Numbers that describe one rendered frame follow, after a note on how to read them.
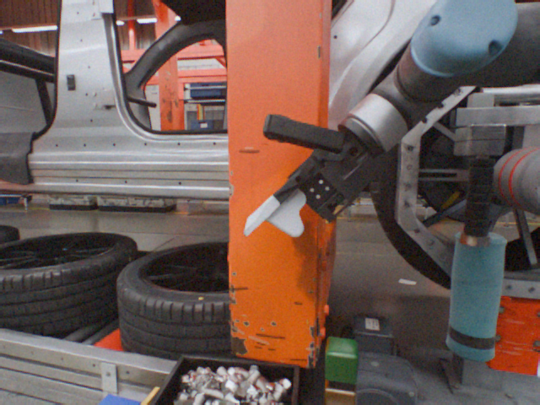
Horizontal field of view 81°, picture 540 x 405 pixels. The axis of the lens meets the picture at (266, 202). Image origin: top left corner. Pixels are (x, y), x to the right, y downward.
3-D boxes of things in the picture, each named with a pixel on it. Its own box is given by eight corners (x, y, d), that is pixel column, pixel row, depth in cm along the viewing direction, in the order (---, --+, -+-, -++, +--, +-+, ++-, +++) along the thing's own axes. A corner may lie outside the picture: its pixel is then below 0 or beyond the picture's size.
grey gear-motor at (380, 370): (391, 391, 112) (397, 297, 107) (412, 523, 72) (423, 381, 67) (338, 382, 117) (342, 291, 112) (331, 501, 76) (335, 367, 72)
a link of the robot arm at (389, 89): (440, 17, 39) (417, 52, 47) (372, 81, 39) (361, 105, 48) (489, 61, 38) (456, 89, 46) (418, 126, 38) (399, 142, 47)
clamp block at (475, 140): (482, 155, 60) (485, 126, 59) (504, 155, 51) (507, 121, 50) (452, 155, 61) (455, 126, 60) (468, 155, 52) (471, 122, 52)
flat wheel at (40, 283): (-99, 351, 104) (-111, 282, 100) (24, 277, 169) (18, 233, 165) (113, 336, 113) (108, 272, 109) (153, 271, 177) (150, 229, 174)
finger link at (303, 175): (286, 200, 37) (326, 160, 41) (277, 190, 37) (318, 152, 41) (270, 213, 41) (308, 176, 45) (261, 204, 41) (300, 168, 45)
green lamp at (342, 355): (357, 366, 43) (358, 338, 42) (357, 387, 39) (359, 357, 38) (326, 361, 44) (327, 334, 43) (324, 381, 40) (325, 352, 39)
